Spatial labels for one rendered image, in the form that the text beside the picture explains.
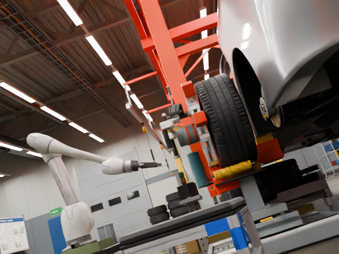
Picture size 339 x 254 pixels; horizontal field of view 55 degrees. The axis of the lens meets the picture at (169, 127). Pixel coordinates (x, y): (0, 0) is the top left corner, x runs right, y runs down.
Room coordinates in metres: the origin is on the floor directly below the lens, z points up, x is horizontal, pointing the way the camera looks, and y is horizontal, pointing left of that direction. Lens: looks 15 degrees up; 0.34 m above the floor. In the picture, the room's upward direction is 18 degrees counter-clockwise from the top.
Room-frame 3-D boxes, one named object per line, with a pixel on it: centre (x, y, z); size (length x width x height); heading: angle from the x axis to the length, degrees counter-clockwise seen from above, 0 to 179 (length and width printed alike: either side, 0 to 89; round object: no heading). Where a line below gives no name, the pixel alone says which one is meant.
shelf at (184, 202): (2.83, 0.02, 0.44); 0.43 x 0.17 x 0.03; 176
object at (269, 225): (2.22, -0.37, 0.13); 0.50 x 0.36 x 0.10; 176
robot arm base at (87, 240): (2.13, 0.78, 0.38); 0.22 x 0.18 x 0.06; 2
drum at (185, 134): (2.27, -0.13, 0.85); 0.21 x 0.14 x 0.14; 86
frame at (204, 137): (2.27, -0.21, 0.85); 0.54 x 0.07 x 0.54; 176
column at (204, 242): (2.86, 0.02, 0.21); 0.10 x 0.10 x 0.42; 86
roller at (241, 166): (2.14, -0.30, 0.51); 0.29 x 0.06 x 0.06; 86
